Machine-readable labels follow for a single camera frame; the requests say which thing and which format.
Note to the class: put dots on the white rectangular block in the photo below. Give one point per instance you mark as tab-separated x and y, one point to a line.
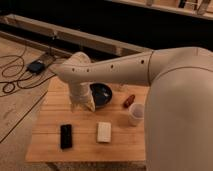
104	132

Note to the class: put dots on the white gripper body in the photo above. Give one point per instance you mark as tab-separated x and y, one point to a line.
81	95

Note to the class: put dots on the dark ceramic bowl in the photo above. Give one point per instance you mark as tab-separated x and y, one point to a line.
102	94

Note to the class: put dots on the long wooden beam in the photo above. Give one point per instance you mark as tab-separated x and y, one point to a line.
80	38

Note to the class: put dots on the wooden table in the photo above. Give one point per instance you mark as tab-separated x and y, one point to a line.
127	142

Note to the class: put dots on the small brown bottle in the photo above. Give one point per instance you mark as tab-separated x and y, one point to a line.
129	101

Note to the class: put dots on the white plastic cup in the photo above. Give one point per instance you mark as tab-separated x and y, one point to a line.
136	113

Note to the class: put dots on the black power adapter box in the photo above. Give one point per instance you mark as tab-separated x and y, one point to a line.
35	67

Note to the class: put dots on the black rectangular remote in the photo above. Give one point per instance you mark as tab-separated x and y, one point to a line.
66	136

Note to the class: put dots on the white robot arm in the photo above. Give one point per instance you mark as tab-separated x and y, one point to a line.
179	105

